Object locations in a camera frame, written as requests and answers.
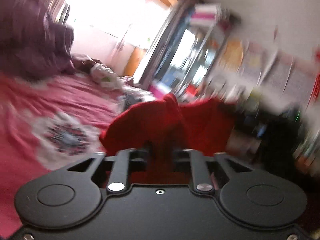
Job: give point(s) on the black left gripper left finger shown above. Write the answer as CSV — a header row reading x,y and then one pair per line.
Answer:
x,y
68,196

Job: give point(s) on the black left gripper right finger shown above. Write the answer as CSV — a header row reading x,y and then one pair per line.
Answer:
x,y
249,195

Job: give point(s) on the red knit sweater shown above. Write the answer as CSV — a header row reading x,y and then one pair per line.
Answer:
x,y
164,125

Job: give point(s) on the pink floral bed sheet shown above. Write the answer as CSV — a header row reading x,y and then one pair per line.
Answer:
x,y
46,126

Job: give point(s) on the white printed plastic bag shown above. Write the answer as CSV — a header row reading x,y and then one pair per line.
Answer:
x,y
105,77

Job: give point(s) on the purple quilted duvet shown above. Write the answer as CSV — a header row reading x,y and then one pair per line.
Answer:
x,y
33,46

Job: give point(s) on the white pink shelf unit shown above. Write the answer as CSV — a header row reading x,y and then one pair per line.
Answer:
x,y
183,53

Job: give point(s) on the orange wooden cabinet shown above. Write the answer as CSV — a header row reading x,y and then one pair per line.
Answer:
x,y
134,61

